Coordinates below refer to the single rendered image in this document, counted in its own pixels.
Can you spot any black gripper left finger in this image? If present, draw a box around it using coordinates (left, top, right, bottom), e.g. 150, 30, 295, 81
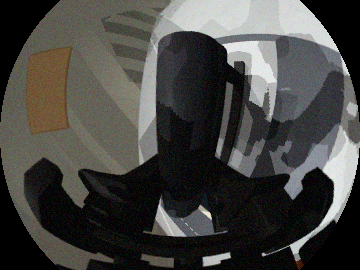
77, 154, 161, 232

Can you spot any cream square tile with dark square centre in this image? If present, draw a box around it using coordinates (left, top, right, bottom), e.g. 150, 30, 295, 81
199, 191, 212, 219

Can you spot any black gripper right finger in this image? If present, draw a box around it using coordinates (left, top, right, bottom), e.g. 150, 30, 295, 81
205, 156, 291, 234

